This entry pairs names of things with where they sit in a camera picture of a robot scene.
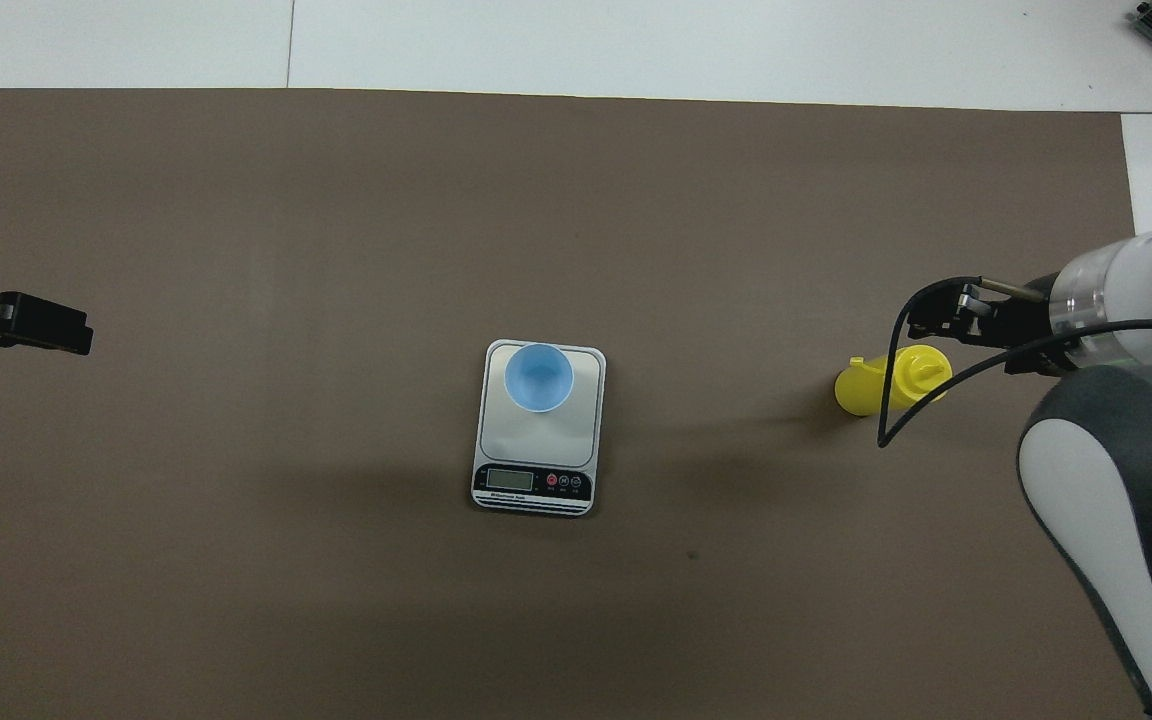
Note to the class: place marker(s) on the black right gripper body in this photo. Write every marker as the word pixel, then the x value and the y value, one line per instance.
pixel 1026 320

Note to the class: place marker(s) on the yellow seasoning bottle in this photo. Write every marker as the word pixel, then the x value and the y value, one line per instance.
pixel 866 390

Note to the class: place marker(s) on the light blue plastic cup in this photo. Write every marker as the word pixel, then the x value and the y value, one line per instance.
pixel 539 378

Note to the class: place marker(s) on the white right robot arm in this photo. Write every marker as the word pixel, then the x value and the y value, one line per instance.
pixel 1126 480

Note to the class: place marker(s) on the silver digital kitchen scale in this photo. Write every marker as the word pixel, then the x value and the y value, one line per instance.
pixel 536 445

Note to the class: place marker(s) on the brown paper table mat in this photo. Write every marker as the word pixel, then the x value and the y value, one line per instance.
pixel 236 500

